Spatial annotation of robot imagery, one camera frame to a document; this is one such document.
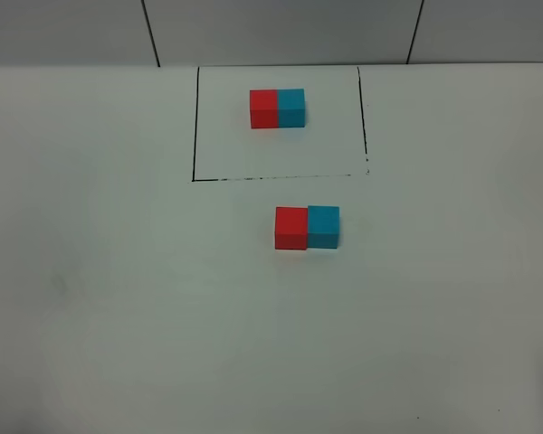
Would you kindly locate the red template block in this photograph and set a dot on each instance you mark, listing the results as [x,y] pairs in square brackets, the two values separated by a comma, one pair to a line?
[264,112]

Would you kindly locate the blue template block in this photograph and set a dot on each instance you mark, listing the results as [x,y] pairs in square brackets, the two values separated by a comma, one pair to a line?
[291,108]

